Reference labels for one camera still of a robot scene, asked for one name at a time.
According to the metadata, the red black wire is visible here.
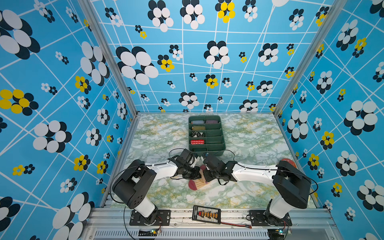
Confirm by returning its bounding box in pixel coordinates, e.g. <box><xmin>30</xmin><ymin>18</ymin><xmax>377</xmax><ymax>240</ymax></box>
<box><xmin>220</xmin><ymin>221</ymin><xmax>253</xmax><ymax>229</ymax></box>

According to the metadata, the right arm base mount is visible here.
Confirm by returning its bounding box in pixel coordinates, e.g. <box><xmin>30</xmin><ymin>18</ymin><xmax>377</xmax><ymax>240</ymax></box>
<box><xmin>246</xmin><ymin>210</ymin><xmax>292</xmax><ymax>228</ymax></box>

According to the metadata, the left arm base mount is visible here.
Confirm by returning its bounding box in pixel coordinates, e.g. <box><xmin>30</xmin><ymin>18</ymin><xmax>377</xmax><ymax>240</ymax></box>
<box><xmin>129</xmin><ymin>210</ymin><xmax>171</xmax><ymax>226</ymax></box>

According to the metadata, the black patterned rolled sock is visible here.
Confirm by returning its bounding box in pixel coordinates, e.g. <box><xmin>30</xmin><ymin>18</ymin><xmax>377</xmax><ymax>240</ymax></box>
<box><xmin>190</xmin><ymin>131</ymin><xmax>205</xmax><ymax>138</ymax></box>

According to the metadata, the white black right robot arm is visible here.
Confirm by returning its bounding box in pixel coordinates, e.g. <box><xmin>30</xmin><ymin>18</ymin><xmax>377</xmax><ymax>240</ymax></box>
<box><xmin>203</xmin><ymin>155</ymin><xmax>312</xmax><ymax>221</ymax></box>

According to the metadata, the red green tape roll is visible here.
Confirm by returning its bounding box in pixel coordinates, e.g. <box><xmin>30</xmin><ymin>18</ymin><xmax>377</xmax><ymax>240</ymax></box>
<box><xmin>282</xmin><ymin>159</ymin><xmax>297</xmax><ymax>168</ymax></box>

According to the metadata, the maroon rolled sock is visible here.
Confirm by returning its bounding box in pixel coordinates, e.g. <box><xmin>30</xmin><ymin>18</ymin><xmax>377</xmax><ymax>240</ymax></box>
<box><xmin>205</xmin><ymin>120</ymin><xmax>219</xmax><ymax>124</ymax></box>

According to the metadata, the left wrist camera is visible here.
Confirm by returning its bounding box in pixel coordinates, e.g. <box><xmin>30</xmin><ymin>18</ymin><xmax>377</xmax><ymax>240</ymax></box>
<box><xmin>191</xmin><ymin>154</ymin><xmax>202</xmax><ymax>167</ymax></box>

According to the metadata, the green plastic organizer tray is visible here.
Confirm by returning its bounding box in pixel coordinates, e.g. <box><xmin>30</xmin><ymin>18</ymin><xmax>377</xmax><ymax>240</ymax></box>
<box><xmin>188</xmin><ymin>115</ymin><xmax>226</xmax><ymax>157</ymax></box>

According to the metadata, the yellow rolled sock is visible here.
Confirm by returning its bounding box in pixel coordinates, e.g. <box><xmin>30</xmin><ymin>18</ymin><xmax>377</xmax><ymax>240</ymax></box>
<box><xmin>192</xmin><ymin>126</ymin><xmax>206</xmax><ymax>131</ymax></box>

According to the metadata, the tan maroon striped sock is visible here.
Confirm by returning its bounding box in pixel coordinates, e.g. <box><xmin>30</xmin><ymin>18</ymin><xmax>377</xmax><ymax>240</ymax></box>
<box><xmin>188</xmin><ymin>165</ymin><xmax>209</xmax><ymax>191</ymax></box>

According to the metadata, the red patterned rolled sock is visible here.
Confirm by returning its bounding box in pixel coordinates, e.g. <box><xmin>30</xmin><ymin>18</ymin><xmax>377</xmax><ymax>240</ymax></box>
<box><xmin>190</xmin><ymin>140</ymin><xmax>205</xmax><ymax>145</ymax></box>

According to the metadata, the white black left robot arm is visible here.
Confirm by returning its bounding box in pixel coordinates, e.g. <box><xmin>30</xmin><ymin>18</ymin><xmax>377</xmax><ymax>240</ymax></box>
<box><xmin>111</xmin><ymin>149</ymin><xmax>202</xmax><ymax>222</ymax></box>

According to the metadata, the aluminium front rail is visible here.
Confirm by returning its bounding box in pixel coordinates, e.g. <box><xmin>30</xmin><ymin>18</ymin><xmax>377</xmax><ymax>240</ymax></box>
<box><xmin>81</xmin><ymin>208</ymin><xmax>343</xmax><ymax>240</ymax></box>

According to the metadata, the white rolled sock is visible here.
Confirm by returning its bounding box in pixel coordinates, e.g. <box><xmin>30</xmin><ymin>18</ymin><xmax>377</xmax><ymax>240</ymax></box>
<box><xmin>191</xmin><ymin>120</ymin><xmax>205</xmax><ymax>125</ymax></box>

